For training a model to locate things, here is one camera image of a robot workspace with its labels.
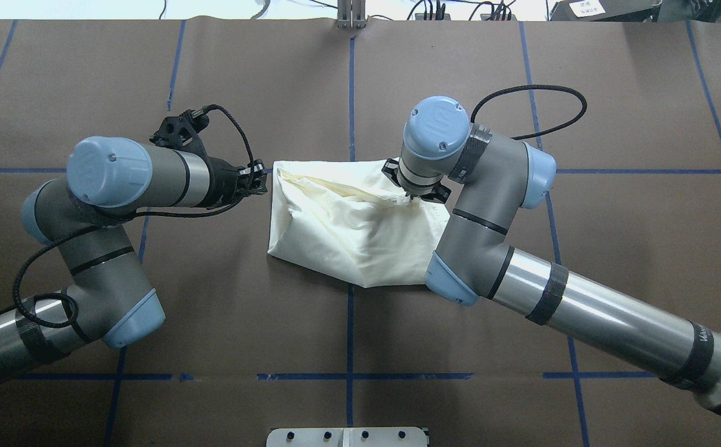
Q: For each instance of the aluminium frame post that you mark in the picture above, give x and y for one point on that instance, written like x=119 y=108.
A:
x=351 y=14

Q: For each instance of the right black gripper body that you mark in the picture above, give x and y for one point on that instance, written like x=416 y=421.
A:
x=390 y=169

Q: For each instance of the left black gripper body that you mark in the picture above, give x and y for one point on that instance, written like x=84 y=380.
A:
x=219 y=181

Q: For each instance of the white central pillar with base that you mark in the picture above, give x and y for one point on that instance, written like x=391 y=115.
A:
x=349 y=436

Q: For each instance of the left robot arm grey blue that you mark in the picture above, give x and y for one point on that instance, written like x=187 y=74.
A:
x=86 y=283

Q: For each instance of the black box with label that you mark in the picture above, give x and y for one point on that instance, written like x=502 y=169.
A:
x=604 y=11

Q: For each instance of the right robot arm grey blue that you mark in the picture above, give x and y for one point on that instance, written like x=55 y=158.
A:
x=499 y=176

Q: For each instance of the white long-sleeve printed shirt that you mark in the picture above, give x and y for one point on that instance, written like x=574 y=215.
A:
x=348 y=221

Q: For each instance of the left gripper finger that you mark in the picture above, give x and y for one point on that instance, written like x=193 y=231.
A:
x=255 y=171
x=257 y=188

